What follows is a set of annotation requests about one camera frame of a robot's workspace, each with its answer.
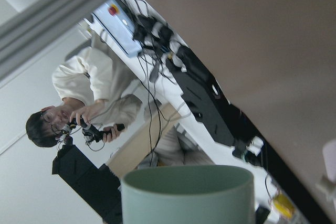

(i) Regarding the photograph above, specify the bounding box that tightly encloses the green cup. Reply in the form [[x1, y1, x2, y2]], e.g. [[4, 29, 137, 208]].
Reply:
[[121, 165, 255, 223]]

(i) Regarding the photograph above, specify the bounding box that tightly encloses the black controller device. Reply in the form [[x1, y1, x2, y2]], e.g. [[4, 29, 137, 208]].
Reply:
[[166, 46, 261, 163]]

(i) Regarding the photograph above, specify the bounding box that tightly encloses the person in white sweater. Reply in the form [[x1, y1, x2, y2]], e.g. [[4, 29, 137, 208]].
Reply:
[[26, 47, 142, 147]]

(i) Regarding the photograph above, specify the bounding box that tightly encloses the teach pendant with red button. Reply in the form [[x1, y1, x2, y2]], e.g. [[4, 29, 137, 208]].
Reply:
[[92, 0, 142, 58]]

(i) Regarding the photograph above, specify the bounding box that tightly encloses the yellow object on desk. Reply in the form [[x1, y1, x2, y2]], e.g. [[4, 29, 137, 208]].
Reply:
[[271, 193, 296, 219]]

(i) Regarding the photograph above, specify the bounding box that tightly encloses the aluminium frame bar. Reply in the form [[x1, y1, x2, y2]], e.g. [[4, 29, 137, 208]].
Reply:
[[1, 0, 106, 79]]

